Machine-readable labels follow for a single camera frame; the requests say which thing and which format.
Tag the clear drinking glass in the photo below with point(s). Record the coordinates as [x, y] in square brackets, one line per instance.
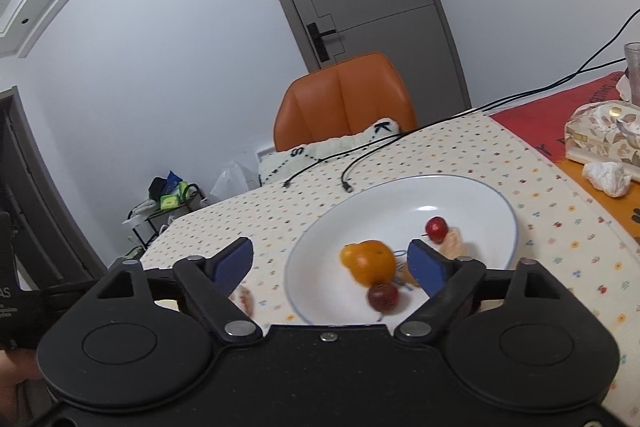
[632, 54]

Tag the crumpled white tissue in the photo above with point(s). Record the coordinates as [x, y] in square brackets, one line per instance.
[608, 177]

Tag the person left hand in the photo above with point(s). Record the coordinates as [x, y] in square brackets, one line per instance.
[17, 366]

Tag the large orange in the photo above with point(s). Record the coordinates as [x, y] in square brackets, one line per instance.
[370, 262]

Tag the translucent plastic bag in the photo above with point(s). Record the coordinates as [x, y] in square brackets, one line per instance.
[235, 179]

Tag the white ceramic plate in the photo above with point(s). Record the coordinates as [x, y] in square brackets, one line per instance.
[322, 291]

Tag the red paper mat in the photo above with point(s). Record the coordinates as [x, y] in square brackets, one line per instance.
[540, 123]

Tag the floral tissue pack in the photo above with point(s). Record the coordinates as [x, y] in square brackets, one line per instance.
[607, 131]

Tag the black door handle lock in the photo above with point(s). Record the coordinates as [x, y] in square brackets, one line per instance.
[317, 40]

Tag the orange leather chair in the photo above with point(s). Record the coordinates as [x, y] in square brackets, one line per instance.
[343, 99]

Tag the black metal shelf rack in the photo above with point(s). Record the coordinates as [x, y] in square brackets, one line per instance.
[149, 219]

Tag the floral tablecloth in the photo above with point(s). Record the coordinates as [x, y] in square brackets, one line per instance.
[559, 225]

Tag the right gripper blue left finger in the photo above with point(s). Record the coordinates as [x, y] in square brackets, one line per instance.
[207, 284]

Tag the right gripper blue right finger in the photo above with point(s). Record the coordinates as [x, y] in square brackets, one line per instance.
[450, 286]

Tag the peeled orange segment in plate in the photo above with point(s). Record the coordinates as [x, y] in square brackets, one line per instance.
[451, 247]

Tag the white fluffy cushion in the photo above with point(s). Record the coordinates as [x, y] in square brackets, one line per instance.
[279, 166]

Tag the red cherry fruit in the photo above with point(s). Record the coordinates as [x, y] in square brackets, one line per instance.
[436, 229]

